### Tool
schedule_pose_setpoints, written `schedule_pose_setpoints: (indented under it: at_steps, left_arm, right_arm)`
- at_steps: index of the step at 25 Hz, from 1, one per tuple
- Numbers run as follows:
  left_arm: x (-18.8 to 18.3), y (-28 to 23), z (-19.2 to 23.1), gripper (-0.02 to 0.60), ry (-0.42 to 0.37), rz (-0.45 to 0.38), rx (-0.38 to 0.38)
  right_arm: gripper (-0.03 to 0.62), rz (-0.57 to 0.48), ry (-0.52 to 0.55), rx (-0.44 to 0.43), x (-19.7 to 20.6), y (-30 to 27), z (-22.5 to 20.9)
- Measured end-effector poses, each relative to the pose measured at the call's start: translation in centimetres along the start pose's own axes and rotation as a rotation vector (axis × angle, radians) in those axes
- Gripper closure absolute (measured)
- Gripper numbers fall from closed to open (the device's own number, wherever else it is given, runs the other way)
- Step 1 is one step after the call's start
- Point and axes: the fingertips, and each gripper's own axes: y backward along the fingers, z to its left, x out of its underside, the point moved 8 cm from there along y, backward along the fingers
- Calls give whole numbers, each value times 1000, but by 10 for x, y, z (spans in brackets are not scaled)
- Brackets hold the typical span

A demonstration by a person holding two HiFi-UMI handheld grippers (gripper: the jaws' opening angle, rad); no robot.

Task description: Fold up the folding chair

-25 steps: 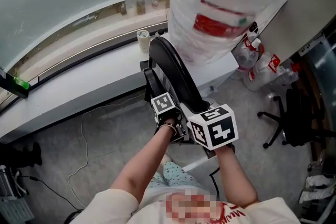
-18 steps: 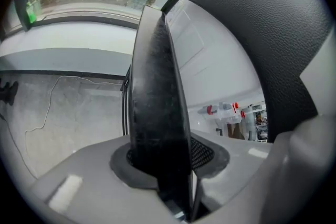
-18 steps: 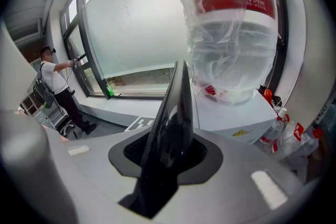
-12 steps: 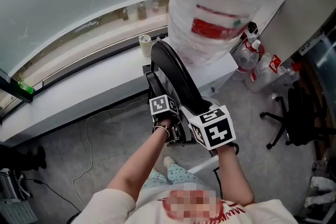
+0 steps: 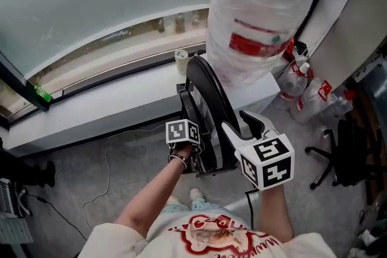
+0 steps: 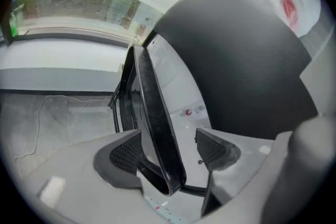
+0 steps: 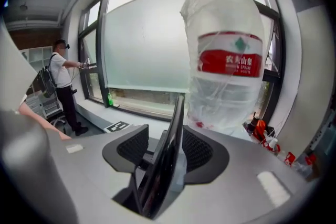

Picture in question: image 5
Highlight black floor cable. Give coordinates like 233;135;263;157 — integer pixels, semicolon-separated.
20;190;89;241

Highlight large clear water bottle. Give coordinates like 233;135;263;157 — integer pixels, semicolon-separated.
203;0;317;89

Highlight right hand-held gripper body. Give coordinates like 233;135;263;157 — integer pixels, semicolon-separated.
234;129;296;192

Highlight person's white printed shirt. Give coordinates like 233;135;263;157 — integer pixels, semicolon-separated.
77;210;337;258

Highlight person's star-patterned trousers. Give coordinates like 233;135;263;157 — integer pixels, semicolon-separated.
163;197;225;214

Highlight black folding chair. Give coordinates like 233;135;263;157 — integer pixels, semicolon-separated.
176;55;243;178

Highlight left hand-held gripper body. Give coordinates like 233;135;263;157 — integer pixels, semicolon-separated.
165;119;204;161

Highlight white water dispenser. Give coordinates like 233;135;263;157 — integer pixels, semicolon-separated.
193;53;282;146

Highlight white window ledge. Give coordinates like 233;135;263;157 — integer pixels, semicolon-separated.
0;53;210;158

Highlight person's left forearm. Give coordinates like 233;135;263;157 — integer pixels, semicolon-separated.
114;144;195;240

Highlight empty red-handled water bottle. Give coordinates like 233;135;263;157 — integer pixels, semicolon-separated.
275;61;314;110
290;78;334;124
320;89;358;131

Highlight black framed window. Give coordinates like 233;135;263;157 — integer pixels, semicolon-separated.
0;0;333;128

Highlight beaded bracelet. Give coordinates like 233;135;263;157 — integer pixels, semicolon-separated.
168;153;189;170

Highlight green plastic bottle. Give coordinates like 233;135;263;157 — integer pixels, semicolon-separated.
33;85;53;102

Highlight black office chair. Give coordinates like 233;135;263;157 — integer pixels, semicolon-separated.
304;118;387;190

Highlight person's right forearm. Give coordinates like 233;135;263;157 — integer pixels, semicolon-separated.
260;184;295;243

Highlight white lidded cup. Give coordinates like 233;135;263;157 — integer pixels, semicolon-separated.
174;49;191;75

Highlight white floor cable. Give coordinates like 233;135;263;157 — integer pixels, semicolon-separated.
82;124;167;231

